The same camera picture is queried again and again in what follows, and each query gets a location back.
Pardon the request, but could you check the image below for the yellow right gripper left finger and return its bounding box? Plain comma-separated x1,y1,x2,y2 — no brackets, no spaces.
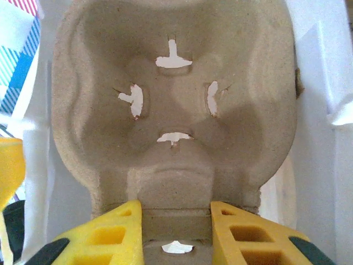
26,199,146,265

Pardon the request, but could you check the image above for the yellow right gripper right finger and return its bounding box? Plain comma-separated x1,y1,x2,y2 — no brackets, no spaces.
210,200,336,265

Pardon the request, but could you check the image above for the white smiley print paper bag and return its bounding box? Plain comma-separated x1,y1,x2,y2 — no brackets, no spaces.
8,0,353,265

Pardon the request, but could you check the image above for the brown pulp cup carrier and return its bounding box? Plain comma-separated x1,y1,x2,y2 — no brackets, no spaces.
51,0,303,265

